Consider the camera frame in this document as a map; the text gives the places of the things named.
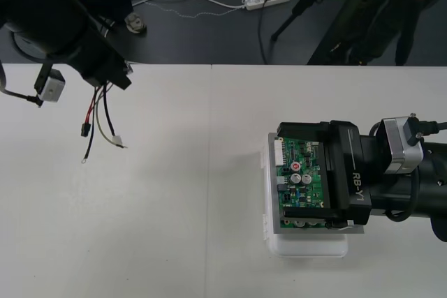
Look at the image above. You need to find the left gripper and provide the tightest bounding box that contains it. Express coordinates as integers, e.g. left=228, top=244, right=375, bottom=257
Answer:
left=82, top=50, right=133, bottom=91

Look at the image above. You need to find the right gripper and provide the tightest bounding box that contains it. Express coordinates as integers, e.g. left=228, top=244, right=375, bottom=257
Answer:
left=277, top=120, right=373, bottom=230

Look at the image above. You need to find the red black green cable bundle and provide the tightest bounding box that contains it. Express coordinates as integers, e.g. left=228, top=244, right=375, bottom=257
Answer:
left=79, top=83, right=129, bottom=165

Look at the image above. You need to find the grey caster wheel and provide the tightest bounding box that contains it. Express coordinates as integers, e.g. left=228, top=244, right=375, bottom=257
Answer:
left=124, top=13, right=147, bottom=36

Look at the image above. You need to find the dark equipment stand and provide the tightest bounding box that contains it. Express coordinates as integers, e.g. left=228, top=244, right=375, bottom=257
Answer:
left=307, top=0, right=447, bottom=67

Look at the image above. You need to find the black tripod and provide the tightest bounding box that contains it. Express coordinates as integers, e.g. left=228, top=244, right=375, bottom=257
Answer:
left=270, top=0, right=338, bottom=43

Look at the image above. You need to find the green circuit board grey frame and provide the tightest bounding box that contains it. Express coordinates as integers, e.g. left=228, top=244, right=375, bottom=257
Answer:
left=267, top=132, right=366, bottom=236

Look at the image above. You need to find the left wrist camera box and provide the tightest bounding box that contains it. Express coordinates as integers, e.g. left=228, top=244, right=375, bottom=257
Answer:
left=34, top=69, right=66, bottom=104

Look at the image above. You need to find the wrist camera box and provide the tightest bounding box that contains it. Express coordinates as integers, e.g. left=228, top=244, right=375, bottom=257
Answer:
left=34, top=69, right=66, bottom=104
left=382, top=114, right=425, bottom=175

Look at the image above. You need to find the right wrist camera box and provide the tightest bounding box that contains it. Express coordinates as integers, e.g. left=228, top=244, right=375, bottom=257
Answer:
left=382, top=114, right=425, bottom=175

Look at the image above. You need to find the white power cable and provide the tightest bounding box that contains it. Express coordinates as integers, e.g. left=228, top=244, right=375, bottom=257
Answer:
left=131, top=0, right=247, bottom=9

